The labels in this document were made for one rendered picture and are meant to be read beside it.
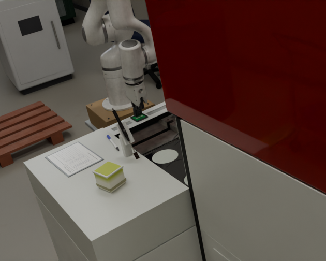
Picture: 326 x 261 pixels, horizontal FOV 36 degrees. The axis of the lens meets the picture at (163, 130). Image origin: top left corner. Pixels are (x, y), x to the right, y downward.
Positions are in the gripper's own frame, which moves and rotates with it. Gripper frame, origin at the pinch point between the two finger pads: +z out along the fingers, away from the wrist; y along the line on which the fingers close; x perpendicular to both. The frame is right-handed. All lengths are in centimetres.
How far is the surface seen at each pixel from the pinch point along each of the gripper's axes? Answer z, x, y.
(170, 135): 8.8, -7.5, -12.6
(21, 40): 109, -42, 314
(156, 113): 2.6, -7.3, -3.1
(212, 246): 7, 15, -69
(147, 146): 8.7, 4.2, -12.8
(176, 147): 4.2, -2.0, -24.9
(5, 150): 128, 28, 180
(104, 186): -7, 35, -38
